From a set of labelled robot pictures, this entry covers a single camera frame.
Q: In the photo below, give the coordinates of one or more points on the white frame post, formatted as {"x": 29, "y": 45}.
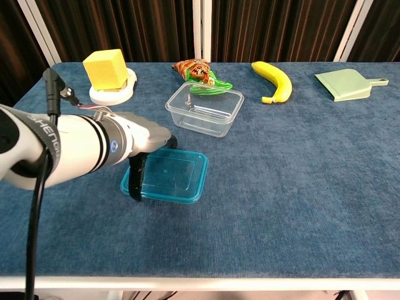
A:
{"x": 39, "y": 31}
{"x": 353, "y": 31}
{"x": 202, "y": 31}

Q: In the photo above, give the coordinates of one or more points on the pale green dustpan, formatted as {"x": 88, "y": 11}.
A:
{"x": 347, "y": 84}

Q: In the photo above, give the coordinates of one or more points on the clear plastic food container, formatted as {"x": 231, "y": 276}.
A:
{"x": 203, "y": 117}

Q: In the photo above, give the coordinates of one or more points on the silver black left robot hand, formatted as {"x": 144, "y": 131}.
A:
{"x": 145, "y": 134}

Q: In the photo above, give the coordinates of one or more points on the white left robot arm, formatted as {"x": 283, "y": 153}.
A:
{"x": 75, "y": 147}

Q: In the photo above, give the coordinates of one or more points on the yellow sponge cube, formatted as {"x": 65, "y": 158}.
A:
{"x": 104, "y": 70}

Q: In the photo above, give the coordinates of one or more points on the white round plastic base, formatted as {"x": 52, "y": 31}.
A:
{"x": 107, "y": 97}

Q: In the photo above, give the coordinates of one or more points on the white table frame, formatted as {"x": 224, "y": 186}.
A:
{"x": 200, "y": 282}

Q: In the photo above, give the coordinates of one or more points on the blue table cloth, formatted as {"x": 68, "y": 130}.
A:
{"x": 281, "y": 187}

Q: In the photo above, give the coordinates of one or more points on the orange green snack bag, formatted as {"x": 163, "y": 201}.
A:
{"x": 197, "y": 72}

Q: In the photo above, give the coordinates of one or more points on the translucent blue plastic lid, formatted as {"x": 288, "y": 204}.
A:
{"x": 175, "y": 178}

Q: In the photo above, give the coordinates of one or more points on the yellow banana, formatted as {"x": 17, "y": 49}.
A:
{"x": 281, "y": 81}

